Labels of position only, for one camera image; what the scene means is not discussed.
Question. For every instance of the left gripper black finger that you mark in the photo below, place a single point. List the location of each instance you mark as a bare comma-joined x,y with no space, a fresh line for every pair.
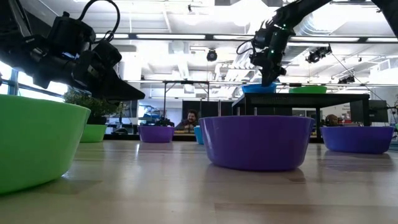
115,87

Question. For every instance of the green plastic mini bowl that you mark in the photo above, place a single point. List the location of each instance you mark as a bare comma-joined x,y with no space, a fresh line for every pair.
93,133
37,140
308,90

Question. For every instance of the purple plastic mini bowl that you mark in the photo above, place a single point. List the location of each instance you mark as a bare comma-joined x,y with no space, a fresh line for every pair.
357,140
256,143
156,134

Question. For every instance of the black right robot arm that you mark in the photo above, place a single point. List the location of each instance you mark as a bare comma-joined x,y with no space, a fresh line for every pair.
298,11

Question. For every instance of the potted green artificial plant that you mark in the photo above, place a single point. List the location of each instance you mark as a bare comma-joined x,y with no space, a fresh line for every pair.
99,108

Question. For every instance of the black track light cluster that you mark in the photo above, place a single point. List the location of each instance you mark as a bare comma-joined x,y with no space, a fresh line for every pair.
318,53
346,79

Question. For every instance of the black ceiling spotlight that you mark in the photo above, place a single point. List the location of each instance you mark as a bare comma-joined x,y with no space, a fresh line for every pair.
212,55

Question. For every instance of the person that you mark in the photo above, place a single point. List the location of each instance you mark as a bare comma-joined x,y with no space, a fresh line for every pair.
332,119
189,119

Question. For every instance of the long ceiling light bar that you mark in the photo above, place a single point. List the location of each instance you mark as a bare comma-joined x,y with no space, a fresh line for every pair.
171,36

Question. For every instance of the white globe ceiling lamp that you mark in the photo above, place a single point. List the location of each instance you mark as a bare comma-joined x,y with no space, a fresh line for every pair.
191,17

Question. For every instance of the black computer monitor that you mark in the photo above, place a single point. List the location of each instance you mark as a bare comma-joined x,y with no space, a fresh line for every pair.
370,110

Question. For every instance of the black background workstation frame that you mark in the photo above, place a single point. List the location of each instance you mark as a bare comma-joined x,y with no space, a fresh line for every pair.
186,82
295,84

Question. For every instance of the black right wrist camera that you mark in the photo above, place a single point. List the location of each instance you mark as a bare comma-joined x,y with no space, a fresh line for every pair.
258,40

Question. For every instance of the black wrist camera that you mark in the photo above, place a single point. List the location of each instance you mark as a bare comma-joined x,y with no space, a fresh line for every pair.
258,40
70,32

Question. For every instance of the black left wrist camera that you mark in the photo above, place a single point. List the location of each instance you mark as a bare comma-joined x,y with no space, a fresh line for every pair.
70,32

